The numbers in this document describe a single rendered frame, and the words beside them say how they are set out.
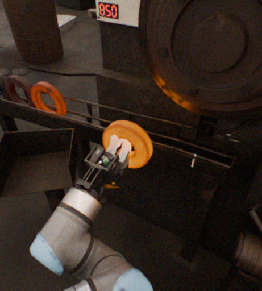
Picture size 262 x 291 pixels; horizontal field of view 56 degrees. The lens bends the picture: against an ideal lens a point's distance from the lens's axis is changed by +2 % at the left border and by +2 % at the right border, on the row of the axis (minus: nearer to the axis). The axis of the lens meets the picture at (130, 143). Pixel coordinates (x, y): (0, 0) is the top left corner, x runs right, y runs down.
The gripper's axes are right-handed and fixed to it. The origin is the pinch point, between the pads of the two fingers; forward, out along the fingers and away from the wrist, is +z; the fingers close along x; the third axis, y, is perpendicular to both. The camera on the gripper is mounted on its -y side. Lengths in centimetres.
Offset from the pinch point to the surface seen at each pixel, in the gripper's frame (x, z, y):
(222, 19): -17.2, 17.1, 28.6
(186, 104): -10.8, 18.7, 0.5
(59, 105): 46, 15, -18
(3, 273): 53, -55, -72
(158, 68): -1.5, 19.9, 11.0
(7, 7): 247, 146, -66
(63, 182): 22.6, -14.4, -20.8
